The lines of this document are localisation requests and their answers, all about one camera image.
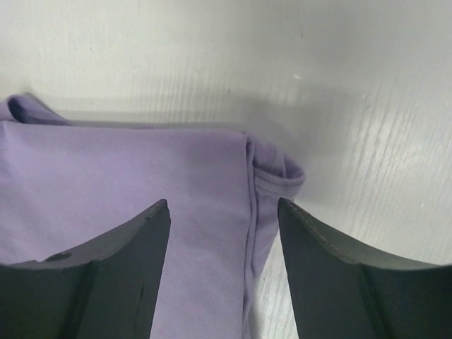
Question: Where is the lilac t shirt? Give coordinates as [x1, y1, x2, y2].
[1, 95, 305, 338]

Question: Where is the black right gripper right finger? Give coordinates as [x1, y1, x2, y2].
[278, 198, 451, 339]

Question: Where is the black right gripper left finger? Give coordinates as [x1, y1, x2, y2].
[1, 200, 171, 338]

